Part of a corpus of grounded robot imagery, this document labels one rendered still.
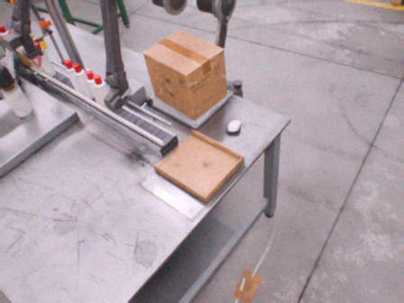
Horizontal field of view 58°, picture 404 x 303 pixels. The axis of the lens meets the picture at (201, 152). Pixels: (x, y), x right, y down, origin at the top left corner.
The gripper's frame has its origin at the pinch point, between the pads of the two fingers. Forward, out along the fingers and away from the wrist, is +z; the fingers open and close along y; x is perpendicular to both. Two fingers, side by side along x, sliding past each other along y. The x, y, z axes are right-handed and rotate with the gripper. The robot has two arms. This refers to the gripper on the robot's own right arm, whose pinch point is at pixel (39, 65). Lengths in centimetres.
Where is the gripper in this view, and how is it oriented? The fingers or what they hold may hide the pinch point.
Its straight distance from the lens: 215.8
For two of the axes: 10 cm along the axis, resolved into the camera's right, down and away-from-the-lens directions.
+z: 1.0, 6.6, 7.4
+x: 6.3, -6.2, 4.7
